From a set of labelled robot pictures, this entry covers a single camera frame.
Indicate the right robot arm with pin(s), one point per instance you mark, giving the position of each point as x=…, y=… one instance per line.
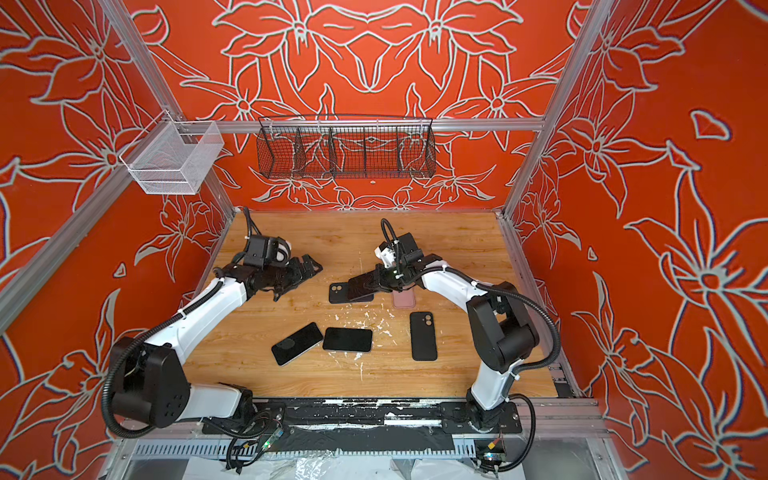
x=511, y=333

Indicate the pink phone case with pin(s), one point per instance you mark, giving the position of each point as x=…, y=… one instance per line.
x=404, y=300

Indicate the black wire basket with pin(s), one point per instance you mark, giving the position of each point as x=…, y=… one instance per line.
x=347, y=153

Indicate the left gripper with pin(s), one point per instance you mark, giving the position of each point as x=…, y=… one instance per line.
x=295, y=263

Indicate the black smartphone front centre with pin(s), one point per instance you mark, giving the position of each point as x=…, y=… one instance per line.
x=348, y=340

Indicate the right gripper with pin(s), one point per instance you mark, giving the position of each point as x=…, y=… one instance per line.
x=379, y=277

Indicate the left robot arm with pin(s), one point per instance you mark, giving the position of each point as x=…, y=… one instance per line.
x=146, y=387

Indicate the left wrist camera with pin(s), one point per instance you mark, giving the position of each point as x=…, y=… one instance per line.
x=278, y=251

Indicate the white mesh basket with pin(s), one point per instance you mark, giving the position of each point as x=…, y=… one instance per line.
x=173, y=158

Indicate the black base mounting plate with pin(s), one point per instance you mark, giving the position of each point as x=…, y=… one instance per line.
x=449, y=415

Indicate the black smartphone tilted front-left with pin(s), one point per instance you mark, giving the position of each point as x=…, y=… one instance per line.
x=296, y=344

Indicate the aluminium frame rail back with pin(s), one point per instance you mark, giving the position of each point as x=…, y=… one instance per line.
x=440, y=125

